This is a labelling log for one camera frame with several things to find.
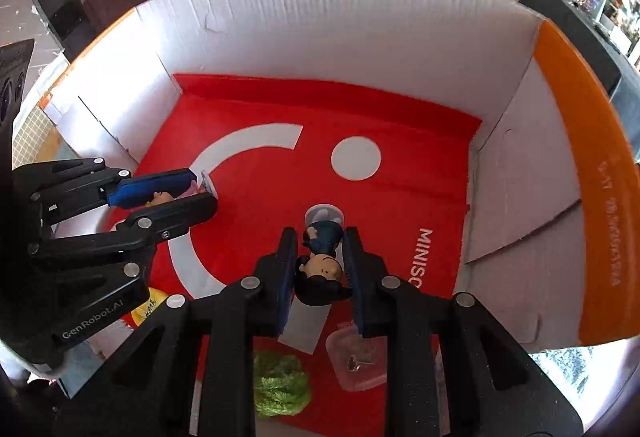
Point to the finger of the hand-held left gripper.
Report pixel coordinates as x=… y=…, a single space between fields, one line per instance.
x=175 y=214
x=150 y=187

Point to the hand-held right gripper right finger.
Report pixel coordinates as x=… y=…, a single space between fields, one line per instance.
x=354 y=277

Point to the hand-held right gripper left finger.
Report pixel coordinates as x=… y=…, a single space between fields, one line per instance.
x=287 y=277

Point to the blonde girl figurine pink dress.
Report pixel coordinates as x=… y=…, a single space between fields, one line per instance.
x=161 y=198

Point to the dark-haired boy figurine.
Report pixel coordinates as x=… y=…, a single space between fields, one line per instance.
x=320 y=269

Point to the yellow bottle cap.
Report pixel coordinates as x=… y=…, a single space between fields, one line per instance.
x=145 y=312

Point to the small clear plastic box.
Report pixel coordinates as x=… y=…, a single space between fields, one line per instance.
x=352 y=374

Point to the green yarn ball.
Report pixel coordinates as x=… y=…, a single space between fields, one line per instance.
x=282 y=384

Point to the orange cardboard box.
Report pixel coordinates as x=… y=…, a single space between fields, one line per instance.
x=400 y=42

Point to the red plastic bag white print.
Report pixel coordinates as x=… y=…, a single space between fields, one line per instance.
x=400 y=217

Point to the blue cloth covered table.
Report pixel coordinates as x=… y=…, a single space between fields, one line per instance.
x=565 y=32

